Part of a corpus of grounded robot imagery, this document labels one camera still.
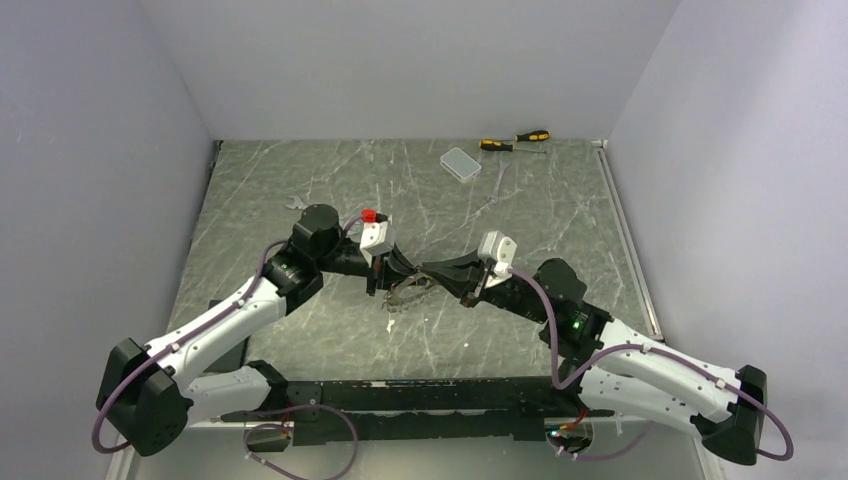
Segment aluminium rail frame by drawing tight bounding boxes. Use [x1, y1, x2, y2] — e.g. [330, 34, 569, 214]
[105, 374, 723, 480]

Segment yellow black screwdriver front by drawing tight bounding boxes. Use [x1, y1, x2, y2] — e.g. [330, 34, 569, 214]
[478, 139, 546, 154]

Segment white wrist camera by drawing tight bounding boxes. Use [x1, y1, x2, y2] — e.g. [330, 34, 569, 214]
[477, 230, 517, 289]
[359, 209, 396, 261]

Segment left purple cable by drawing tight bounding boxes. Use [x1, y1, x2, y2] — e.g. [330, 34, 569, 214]
[91, 213, 360, 480]

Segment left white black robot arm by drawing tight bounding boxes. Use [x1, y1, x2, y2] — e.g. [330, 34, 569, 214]
[91, 204, 412, 456]

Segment white plastic box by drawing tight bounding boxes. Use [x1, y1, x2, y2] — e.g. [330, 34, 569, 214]
[440, 147, 482, 184]

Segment yellow black screwdriver rear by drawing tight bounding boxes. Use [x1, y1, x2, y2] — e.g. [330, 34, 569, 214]
[514, 130, 550, 142]

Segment large silver combination wrench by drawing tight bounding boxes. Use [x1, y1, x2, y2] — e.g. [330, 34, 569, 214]
[286, 195, 308, 210]

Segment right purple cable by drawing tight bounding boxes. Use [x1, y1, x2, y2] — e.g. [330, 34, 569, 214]
[496, 268, 795, 463]

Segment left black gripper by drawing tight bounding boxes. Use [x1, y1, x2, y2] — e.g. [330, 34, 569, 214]
[316, 240, 426, 296]

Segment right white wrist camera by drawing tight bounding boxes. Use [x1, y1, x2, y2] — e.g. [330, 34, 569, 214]
[477, 230, 517, 289]

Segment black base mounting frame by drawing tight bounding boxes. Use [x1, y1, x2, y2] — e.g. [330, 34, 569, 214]
[221, 376, 612, 446]

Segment small silver wrench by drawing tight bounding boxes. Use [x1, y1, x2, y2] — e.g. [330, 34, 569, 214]
[486, 159, 512, 204]

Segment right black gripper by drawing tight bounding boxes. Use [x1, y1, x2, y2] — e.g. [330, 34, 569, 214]
[420, 249, 551, 324]

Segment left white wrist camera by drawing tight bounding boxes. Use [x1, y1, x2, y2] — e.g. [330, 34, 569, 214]
[359, 209, 396, 261]

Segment yellow black screwdriver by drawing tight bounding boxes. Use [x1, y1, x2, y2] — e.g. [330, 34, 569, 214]
[514, 130, 550, 142]
[478, 139, 546, 154]

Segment purple cable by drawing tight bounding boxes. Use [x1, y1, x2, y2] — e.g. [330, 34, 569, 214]
[91, 213, 360, 480]
[496, 268, 795, 463]

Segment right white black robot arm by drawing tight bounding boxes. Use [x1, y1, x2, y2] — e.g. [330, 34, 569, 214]
[418, 253, 767, 466]

